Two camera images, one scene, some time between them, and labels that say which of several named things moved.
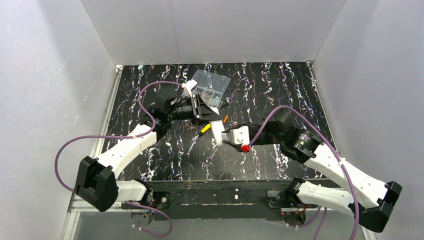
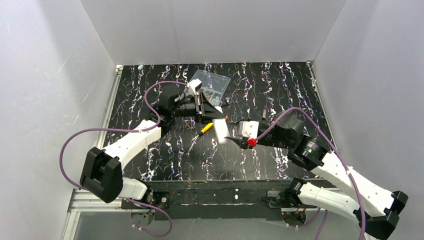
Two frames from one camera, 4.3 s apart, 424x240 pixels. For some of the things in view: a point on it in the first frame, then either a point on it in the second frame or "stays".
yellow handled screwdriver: x=202 y=131 stays
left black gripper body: x=199 y=110 stays
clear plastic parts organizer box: x=211 y=87 stays
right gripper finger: x=238 y=147 to x=242 y=143
